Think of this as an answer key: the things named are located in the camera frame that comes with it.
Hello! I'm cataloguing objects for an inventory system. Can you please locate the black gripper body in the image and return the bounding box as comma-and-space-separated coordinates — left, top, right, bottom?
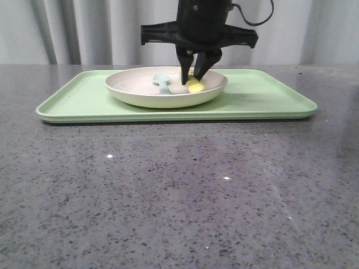
141, 1, 258, 53

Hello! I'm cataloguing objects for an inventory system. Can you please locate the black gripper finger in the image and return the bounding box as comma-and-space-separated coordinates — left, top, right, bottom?
194, 49, 222, 79
176, 45, 194, 85

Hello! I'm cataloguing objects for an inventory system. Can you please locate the yellow plastic fork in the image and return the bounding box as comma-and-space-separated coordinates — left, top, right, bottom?
179, 68, 205, 94

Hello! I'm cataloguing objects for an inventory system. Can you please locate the light blue plastic spoon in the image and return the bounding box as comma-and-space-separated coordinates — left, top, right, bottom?
153, 73, 171, 95

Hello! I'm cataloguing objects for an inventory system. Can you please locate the cream round plate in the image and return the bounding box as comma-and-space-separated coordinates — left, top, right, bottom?
105, 67, 228, 108

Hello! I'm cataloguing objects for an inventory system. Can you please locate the light green rectangular tray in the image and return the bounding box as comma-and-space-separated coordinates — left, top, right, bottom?
36, 69, 317, 124

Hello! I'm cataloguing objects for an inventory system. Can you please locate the grey pleated curtain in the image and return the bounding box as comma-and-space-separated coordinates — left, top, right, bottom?
1, 1, 358, 66

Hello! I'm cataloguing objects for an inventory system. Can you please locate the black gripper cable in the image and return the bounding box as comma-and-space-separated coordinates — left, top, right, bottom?
229, 0, 274, 26

